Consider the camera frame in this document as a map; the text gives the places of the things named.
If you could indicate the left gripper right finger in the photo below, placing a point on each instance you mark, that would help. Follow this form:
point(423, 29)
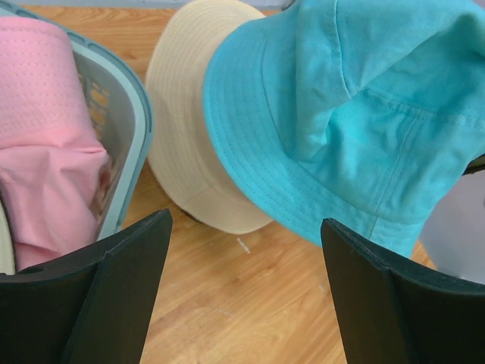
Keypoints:
point(391, 309)

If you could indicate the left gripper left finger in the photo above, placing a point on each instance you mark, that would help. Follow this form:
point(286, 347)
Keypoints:
point(93, 305)

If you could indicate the pink bucket hat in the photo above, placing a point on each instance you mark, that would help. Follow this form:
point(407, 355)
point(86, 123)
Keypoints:
point(52, 163)

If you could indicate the beige bucket hat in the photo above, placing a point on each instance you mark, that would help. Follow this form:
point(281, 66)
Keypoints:
point(181, 155)

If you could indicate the turquoise bucket hat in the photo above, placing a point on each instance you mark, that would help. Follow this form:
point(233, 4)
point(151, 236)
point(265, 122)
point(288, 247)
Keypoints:
point(367, 112)

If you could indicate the grey plastic laundry basket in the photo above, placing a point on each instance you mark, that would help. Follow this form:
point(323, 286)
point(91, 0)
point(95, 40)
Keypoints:
point(120, 115)

